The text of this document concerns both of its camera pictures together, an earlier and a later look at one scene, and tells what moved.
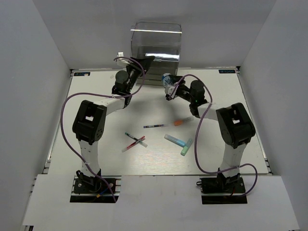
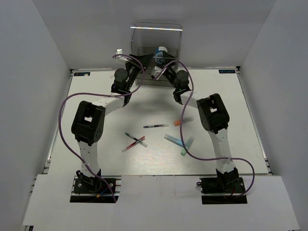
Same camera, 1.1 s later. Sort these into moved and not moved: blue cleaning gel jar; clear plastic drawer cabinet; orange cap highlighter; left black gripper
Moved: blue cleaning gel jar
Not moved: orange cap highlighter; left black gripper; clear plastic drawer cabinet
